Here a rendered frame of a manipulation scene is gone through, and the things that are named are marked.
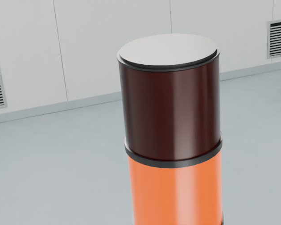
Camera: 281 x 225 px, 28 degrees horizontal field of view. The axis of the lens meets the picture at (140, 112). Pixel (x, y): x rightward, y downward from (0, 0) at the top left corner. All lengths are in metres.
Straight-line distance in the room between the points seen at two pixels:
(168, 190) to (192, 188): 0.01
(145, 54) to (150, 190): 0.07
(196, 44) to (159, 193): 0.08
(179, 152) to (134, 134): 0.02
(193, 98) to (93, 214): 4.06
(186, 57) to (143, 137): 0.04
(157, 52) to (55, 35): 5.55
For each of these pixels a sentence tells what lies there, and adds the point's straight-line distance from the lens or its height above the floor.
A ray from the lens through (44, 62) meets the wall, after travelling 5.87.
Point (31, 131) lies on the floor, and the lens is 5.73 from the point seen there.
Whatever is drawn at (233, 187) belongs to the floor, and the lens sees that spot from 4.52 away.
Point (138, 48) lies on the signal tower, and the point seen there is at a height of 2.35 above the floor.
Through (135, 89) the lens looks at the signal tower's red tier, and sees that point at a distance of 0.26.
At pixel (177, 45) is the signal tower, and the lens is 0.27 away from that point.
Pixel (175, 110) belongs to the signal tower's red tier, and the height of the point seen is 2.33.
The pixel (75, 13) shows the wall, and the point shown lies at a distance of 5.79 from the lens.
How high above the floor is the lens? 2.44
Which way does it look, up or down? 25 degrees down
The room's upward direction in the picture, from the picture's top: 5 degrees counter-clockwise
